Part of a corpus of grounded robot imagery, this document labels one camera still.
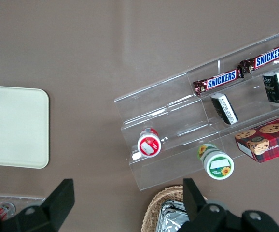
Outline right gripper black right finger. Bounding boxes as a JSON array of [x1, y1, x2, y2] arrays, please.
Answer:
[[180, 178, 279, 232]]

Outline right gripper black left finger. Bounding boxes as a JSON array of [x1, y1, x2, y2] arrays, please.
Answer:
[[0, 178, 76, 232]]

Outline light oval wicker basket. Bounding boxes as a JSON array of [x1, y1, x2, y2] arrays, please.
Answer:
[[141, 185, 208, 232]]

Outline beige plastic tray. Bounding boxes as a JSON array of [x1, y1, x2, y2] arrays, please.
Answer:
[[0, 85, 50, 169]]

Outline stack of foil trays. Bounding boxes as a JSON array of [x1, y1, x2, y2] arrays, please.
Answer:
[[159, 199, 191, 232]]

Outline clear acrylic bottle rack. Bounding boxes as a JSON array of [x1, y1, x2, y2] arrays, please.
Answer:
[[0, 192, 46, 219]]

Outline green lid yogurt cup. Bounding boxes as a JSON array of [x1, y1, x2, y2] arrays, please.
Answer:
[[197, 143, 235, 181]]

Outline red cola bottle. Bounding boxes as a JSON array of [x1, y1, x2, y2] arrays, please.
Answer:
[[0, 202, 16, 216]]

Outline red lid yogurt cup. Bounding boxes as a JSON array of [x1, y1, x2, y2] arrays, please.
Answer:
[[137, 128, 162, 158]]

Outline red tartan cookie box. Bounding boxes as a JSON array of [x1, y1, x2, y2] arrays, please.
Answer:
[[234, 113, 279, 164]]

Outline small black white box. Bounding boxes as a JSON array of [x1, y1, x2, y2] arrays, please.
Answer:
[[262, 70, 279, 104], [210, 92, 239, 126]]

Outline clear acrylic step stand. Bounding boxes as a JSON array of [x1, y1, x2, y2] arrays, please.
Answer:
[[113, 32, 279, 192]]

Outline Snickers chocolate bar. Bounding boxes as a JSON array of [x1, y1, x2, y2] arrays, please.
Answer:
[[193, 68, 245, 96], [239, 38, 279, 74]]

